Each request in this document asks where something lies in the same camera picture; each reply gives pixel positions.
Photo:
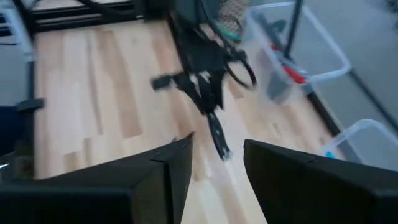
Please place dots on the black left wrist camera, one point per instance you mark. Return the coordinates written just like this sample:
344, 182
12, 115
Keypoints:
161, 81

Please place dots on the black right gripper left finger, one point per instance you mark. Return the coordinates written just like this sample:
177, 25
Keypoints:
93, 193

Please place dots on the black aluminium frame rail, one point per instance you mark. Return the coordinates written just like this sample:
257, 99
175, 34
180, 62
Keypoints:
323, 113
77, 15

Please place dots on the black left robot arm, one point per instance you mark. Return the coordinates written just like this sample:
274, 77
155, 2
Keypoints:
192, 18

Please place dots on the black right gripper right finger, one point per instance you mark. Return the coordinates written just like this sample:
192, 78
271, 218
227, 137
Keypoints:
326, 193

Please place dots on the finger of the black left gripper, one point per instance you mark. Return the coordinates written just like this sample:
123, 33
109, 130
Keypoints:
217, 90
196, 90

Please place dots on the blue silicone spatula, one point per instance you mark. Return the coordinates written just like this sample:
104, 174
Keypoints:
330, 154

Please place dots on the red silicone spatula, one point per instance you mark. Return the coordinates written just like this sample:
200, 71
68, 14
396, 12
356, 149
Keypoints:
293, 74

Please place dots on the clear plastic bin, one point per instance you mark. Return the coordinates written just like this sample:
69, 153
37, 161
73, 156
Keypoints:
317, 49
367, 146

